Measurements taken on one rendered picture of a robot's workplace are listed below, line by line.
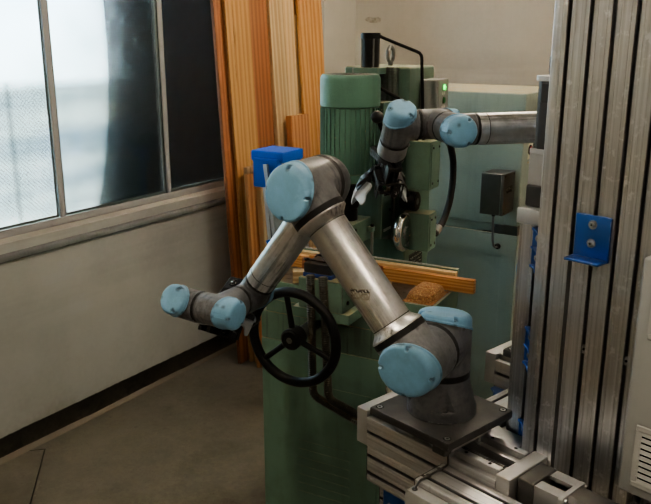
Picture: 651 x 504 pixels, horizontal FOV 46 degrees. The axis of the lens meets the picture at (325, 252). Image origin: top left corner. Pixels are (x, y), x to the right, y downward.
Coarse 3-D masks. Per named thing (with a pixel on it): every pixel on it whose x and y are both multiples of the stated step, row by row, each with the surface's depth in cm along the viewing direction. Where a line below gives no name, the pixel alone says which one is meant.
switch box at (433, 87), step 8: (424, 80) 242; (432, 80) 241; (440, 80) 242; (424, 88) 242; (432, 88) 241; (440, 88) 242; (424, 96) 243; (432, 96) 242; (440, 96) 243; (424, 104) 244; (432, 104) 242; (440, 104) 244
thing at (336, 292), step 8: (304, 280) 217; (328, 280) 214; (336, 280) 214; (304, 288) 217; (328, 288) 214; (336, 288) 212; (328, 296) 214; (336, 296) 213; (344, 296) 213; (304, 304) 219; (328, 304) 215; (336, 304) 214; (344, 304) 214; (352, 304) 219; (336, 312) 214; (344, 312) 215
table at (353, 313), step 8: (288, 272) 242; (288, 280) 234; (400, 288) 226; (408, 288) 226; (400, 296) 219; (448, 296) 221; (456, 296) 228; (296, 304) 222; (408, 304) 214; (416, 304) 213; (440, 304) 215; (448, 304) 222; (456, 304) 229; (296, 312) 221; (304, 312) 219; (352, 312) 215; (416, 312) 213; (336, 320) 215; (344, 320) 214; (352, 320) 215
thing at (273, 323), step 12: (264, 312) 238; (276, 312) 236; (264, 324) 239; (276, 324) 237; (300, 324) 233; (264, 336) 240; (276, 336) 238; (348, 336) 226; (360, 336) 224; (372, 336) 222; (348, 348) 227; (360, 348) 225; (372, 348) 223
